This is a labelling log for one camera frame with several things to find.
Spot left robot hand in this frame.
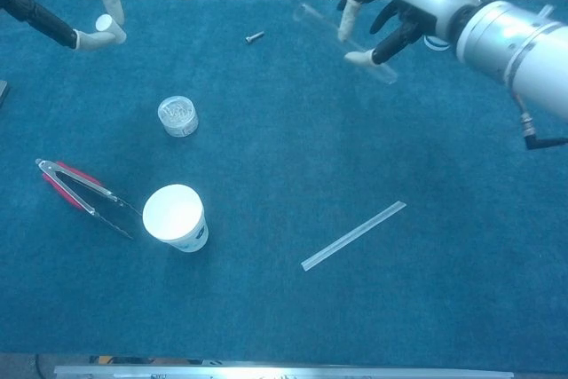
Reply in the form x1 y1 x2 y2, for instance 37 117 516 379
0 0 132 52

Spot clear glass test tube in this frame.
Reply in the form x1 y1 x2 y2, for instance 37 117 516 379
293 2 398 86

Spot stacked white paper cups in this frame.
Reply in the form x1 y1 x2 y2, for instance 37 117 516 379
423 35 450 52

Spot teal table cloth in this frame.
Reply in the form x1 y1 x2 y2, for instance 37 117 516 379
0 0 568 374

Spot single white paper cup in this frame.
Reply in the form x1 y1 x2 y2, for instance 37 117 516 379
141 183 209 254

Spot clear flat plastic strip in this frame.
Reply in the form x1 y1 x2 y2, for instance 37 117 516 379
300 200 407 272

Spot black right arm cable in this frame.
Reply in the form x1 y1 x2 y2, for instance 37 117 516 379
514 93 568 152

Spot metal tongs with red handles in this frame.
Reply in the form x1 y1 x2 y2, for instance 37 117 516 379
35 157 144 241

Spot aluminium frame rail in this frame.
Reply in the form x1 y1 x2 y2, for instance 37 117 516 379
53 364 515 379

